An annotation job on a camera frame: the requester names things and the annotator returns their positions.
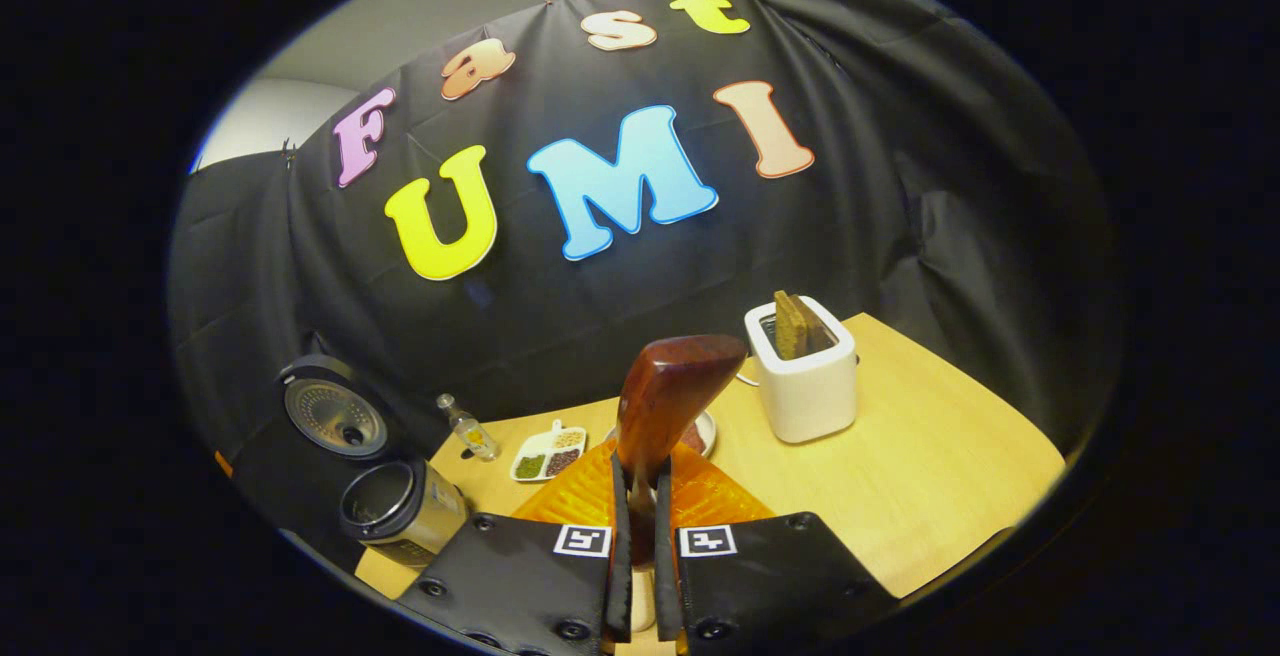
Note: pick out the white toaster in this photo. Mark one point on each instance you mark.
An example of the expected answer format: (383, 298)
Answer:
(808, 396)

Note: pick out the small glass bottle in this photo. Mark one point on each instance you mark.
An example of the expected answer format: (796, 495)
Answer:
(472, 433)

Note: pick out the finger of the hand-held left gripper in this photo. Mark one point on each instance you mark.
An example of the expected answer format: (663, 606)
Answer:
(223, 464)

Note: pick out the white round plate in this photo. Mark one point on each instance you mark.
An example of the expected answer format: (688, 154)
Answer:
(710, 431)

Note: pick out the brown bread slice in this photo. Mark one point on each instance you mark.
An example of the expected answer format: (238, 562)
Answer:
(792, 326)

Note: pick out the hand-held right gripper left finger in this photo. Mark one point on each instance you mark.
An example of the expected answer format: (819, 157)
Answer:
(520, 586)

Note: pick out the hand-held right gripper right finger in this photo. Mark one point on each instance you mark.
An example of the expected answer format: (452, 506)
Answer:
(770, 576)

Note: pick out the black backdrop cloth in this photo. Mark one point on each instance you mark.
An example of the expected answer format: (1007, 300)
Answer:
(950, 186)

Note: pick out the red meat piece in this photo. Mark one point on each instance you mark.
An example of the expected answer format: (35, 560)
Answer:
(694, 439)

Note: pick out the white divided bean dish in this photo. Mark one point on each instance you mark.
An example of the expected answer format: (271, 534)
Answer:
(547, 454)

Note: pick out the brown wooden spoon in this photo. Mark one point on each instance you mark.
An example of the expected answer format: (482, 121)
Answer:
(670, 396)

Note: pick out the grey rice cooker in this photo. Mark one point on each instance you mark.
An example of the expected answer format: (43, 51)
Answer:
(410, 511)

